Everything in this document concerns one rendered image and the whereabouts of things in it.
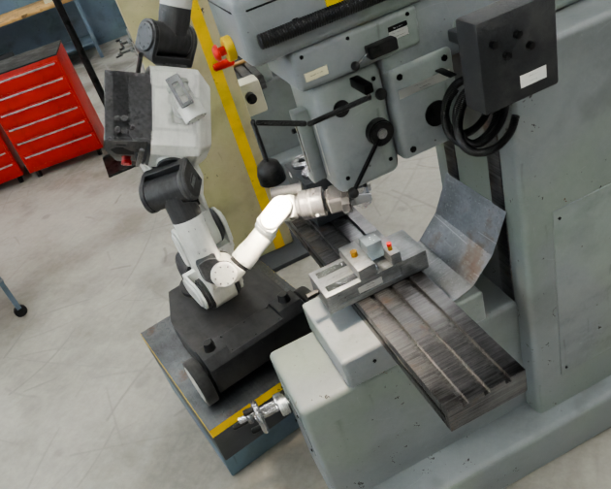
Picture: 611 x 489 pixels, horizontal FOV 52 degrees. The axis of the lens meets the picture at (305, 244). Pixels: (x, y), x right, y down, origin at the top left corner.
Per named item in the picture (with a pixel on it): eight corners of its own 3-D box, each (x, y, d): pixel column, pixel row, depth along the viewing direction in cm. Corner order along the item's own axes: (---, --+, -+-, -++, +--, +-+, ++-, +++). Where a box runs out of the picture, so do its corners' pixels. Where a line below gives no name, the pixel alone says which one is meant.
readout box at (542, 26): (489, 118, 140) (478, 25, 128) (465, 107, 147) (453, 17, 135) (562, 84, 143) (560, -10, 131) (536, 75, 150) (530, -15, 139)
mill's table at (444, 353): (450, 432, 159) (446, 411, 154) (283, 222, 259) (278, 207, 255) (528, 390, 163) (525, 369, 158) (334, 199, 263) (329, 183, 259)
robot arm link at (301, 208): (310, 216, 181) (273, 223, 183) (317, 220, 191) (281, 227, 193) (304, 178, 182) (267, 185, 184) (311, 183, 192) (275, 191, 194)
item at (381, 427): (342, 521, 226) (298, 414, 192) (309, 456, 251) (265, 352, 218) (530, 416, 239) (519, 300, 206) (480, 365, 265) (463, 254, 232)
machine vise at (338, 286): (331, 314, 194) (322, 288, 188) (313, 289, 206) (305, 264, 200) (429, 267, 200) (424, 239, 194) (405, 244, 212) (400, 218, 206)
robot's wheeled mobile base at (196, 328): (158, 326, 293) (128, 272, 274) (251, 270, 310) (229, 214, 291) (216, 404, 244) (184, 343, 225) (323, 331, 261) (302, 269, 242)
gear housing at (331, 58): (302, 95, 149) (290, 55, 143) (269, 72, 168) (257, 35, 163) (424, 44, 154) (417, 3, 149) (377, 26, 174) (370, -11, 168)
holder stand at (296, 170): (318, 227, 235) (305, 182, 224) (296, 204, 253) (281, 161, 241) (346, 213, 237) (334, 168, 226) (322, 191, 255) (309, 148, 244)
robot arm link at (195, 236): (205, 297, 182) (173, 229, 175) (202, 283, 195) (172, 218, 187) (241, 281, 183) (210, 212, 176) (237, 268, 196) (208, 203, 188)
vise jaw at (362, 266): (360, 280, 192) (357, 271, 190) (340, 257, 204) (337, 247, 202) (377, 273, 193) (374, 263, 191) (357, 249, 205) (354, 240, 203)
